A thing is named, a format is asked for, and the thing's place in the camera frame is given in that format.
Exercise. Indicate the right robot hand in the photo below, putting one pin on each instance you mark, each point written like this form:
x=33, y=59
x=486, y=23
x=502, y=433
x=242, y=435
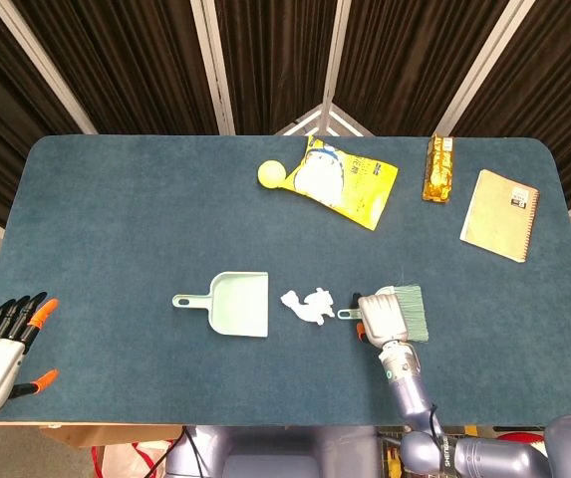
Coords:
x=382, y=318

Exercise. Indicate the mint green hand broom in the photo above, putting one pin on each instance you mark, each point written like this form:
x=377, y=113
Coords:
x=414, y=313

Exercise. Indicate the white paper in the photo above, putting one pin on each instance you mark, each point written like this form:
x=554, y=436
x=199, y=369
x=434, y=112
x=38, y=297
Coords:
x=311, y=306

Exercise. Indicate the mint green dustpan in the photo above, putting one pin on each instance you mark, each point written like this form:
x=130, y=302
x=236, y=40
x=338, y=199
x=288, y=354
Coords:
x=240, y=306

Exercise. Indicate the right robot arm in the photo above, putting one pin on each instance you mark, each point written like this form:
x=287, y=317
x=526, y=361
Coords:
x=412, y=393

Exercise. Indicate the yellow snack bag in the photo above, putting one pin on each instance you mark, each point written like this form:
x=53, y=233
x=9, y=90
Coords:
x=360, y=191

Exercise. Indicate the red and white plastic bag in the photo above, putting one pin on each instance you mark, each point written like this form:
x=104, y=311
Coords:
x=125, y=460

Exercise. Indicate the yellow tennis ball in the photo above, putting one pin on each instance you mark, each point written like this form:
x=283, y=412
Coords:
x=271, y=174

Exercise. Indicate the brown cardboard box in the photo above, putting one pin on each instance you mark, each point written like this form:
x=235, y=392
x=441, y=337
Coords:
x=110, y=434

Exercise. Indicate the brown spiral notebook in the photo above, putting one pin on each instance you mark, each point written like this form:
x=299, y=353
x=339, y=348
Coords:
x=499, y=216

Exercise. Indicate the gold foil snack pack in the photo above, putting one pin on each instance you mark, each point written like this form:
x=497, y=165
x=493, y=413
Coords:
x=438, y=171

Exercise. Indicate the grey robot torso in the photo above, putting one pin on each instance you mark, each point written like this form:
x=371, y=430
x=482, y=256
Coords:
x=275, y=453

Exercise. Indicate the blue felt table mat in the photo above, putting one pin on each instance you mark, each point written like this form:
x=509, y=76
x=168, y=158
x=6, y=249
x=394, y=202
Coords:
x=115, y=224

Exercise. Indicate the dark brown partition screen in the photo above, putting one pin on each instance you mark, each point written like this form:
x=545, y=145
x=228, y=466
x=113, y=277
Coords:
x=140, y=60

